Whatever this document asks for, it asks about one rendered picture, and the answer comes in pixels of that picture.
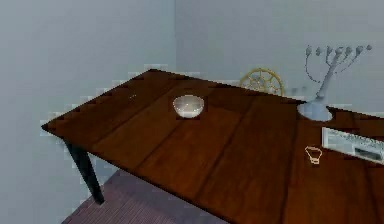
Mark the white newspaper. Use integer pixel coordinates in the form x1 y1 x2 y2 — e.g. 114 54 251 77
321 126 384 166

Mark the pale grey candelabra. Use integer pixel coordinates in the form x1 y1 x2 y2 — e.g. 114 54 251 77
296 43 373 123

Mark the brown wooden table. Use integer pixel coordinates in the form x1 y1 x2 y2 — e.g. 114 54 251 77
40 68 384 224

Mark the white bowl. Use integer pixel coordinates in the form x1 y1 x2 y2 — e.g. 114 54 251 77
172 94 206 119

